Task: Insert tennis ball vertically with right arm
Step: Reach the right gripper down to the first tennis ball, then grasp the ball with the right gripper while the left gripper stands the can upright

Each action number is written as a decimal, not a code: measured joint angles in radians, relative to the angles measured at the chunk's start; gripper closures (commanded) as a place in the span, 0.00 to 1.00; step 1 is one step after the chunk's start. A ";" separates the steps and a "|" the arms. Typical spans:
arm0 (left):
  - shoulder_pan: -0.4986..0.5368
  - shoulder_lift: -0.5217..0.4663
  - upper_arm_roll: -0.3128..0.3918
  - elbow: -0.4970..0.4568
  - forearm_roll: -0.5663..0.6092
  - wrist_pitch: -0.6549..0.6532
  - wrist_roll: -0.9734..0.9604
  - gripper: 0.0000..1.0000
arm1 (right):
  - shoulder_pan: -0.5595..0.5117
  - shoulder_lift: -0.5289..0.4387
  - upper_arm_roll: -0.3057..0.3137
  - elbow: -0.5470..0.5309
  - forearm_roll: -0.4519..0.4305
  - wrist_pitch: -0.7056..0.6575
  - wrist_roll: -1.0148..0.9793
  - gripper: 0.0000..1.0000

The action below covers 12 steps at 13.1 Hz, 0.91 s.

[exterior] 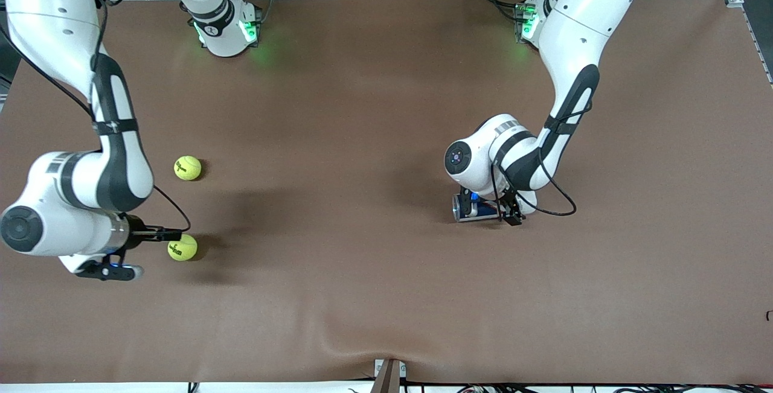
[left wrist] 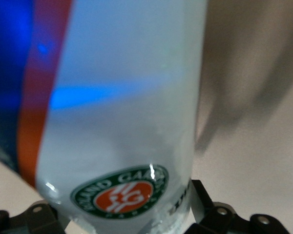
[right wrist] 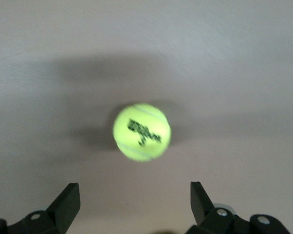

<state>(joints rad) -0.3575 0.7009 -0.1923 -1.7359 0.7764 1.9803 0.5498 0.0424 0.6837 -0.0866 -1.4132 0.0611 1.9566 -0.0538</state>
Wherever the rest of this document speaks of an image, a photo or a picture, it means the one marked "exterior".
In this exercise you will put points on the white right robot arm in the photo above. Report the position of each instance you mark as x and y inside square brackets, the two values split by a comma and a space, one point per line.
[36, 19]

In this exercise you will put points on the white blue tennis ball can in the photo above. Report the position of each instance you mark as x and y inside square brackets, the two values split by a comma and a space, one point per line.
[483, 212]

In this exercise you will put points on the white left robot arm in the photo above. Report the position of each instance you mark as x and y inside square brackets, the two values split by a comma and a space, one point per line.
[574, 31]

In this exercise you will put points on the yellow tennis ball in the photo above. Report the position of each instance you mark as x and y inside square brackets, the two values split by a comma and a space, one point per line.
[187, 168]
[184, 251]

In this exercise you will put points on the brown table mat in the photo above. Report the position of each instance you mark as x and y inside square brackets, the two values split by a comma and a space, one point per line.
[386, 320]

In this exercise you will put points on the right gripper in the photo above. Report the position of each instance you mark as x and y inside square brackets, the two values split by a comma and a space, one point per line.
[136, 230]

